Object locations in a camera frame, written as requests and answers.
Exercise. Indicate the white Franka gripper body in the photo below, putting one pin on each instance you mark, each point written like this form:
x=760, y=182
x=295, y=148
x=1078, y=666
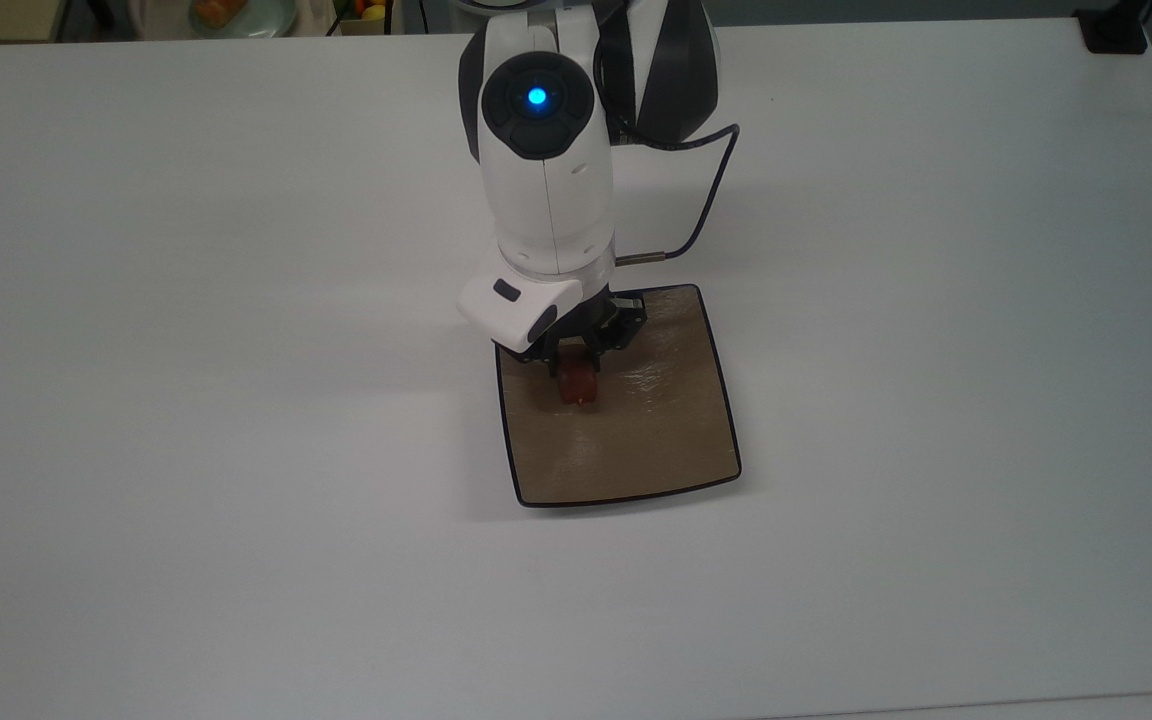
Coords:
x=518, y=308

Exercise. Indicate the black table clamp mount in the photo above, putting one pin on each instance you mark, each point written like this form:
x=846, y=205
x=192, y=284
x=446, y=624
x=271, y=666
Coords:
x=1114, y=32

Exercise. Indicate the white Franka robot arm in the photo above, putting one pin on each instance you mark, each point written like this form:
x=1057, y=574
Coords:
x=548, y=190

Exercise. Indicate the orange food piece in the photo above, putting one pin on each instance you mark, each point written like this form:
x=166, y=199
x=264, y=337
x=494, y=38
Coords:
x=217, y=11

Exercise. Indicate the small dark brown round food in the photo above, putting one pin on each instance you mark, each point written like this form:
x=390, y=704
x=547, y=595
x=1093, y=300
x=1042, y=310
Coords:
x=579, y=386

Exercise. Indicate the box of colourful fruit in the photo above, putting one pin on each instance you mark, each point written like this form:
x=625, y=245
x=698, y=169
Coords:
x=364, y=12

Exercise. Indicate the square brown ceramic plate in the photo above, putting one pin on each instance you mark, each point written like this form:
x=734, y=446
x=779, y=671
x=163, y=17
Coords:
x=636, y=430

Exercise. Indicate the round pale green plate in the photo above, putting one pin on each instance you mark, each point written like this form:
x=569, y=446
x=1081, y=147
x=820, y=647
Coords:
x=271, y=18

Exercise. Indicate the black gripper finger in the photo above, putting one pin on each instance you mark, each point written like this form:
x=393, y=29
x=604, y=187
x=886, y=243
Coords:
x=593, y=358
x=553, y=366

